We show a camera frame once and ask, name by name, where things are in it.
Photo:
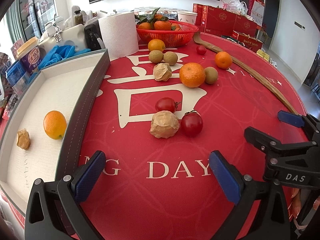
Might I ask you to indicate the wide red gift box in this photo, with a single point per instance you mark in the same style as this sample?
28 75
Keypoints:
221 17
246 25

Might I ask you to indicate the red printed table mat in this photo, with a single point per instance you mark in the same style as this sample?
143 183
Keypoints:
162 205

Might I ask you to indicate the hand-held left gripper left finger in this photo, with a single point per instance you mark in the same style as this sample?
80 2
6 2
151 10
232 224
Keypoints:
90 177

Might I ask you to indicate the oval orange kumquat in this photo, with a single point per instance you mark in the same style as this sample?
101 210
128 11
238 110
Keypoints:
55 125

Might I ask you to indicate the white plastic jug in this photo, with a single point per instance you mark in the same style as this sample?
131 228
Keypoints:
72 36

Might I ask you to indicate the long wooden stick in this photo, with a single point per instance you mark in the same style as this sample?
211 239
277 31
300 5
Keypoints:
250 67

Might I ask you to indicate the red plastic basket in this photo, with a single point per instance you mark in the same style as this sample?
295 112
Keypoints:
167 37

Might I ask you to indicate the narrow red gift box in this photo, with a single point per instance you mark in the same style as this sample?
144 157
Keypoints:
198 13

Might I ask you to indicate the blue rubber gloves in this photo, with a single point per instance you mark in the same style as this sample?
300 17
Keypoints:
60 52

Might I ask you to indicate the round orange citrus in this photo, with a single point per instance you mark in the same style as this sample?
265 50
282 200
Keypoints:
156 45

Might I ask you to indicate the wall calendar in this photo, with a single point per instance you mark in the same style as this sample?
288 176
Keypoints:
258 12

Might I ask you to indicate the grey tray with white lining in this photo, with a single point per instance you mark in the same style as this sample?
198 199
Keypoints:
37 100

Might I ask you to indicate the large mandarin orange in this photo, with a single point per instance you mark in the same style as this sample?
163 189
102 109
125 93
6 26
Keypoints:
192 75

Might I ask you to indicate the clear plastic bag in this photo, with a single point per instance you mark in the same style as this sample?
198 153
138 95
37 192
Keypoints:
235 5

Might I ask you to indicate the yellow green small boxes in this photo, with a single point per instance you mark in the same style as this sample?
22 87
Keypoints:
263 54

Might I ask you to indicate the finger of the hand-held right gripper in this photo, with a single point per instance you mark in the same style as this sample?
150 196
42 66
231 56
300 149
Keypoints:
260 140
291 119

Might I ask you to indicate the white paper towel roll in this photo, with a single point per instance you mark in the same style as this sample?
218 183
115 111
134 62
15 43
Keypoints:
118 35

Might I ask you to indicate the black electronic device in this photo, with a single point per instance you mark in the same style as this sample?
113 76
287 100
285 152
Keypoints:
93 37

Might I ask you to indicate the dark glass bottle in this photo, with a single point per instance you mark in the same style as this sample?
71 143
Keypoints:
78 18

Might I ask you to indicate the small mandarin orange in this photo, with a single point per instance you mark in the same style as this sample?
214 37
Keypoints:
158 17
223 60
145 26
176 27
162 25

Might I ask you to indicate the purple drink cup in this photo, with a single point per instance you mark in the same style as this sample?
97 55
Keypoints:
31 57

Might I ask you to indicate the tiny red cherry tomato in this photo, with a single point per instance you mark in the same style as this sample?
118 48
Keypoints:
201 50

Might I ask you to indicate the brown longan fruit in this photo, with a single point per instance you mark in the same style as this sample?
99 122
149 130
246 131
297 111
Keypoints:
156 56
170 57
211 75

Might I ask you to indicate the person's right hand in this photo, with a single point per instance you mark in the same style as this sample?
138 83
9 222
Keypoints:
295 205

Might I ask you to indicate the dry physalis husk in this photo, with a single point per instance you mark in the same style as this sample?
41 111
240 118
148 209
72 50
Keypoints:
23 138
164 125
162 72

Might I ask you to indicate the blue packet box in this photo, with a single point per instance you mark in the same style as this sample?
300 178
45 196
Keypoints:
16 76

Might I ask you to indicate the white paper cup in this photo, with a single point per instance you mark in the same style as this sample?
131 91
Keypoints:
187 18

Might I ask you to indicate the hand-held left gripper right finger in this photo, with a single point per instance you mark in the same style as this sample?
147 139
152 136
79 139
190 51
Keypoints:
225 180

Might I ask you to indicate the glass door cabinet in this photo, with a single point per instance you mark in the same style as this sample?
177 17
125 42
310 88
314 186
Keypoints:
35 7

